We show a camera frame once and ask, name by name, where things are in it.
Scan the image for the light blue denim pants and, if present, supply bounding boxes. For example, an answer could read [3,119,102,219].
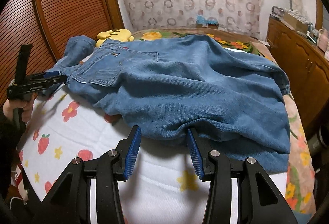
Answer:
[44,34,292,173]

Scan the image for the left hand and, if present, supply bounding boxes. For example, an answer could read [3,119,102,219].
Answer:
[2,93,35,123]

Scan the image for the white floral bed sheet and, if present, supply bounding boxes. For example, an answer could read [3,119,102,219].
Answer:
[20,87,296,223]

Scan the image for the brown louvered wardrobe door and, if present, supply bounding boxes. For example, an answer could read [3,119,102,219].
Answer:
[1,0,124,101]

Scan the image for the yellow plush toy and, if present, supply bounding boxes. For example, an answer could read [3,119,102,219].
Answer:
[95,29,134,48]

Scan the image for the wooden sideboard cabinet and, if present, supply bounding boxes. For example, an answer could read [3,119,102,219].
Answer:
[266,18,328,136]

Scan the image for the cardboard box on cabinet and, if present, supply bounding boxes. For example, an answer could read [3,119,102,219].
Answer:
[283,10,312,34]

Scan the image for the pink bottle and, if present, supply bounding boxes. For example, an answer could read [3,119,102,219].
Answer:
[317,29,328,52]

